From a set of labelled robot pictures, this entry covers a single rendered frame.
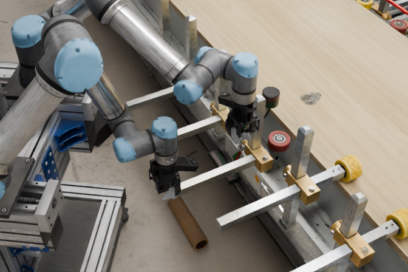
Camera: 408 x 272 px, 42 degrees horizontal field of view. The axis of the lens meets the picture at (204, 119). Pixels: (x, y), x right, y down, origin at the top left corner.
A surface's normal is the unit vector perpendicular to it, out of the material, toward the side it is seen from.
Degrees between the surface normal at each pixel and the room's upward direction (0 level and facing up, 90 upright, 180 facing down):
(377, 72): 0
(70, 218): 0
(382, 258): 90
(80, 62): 85
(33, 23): 7
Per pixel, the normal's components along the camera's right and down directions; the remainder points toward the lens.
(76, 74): 0.52, 0.52
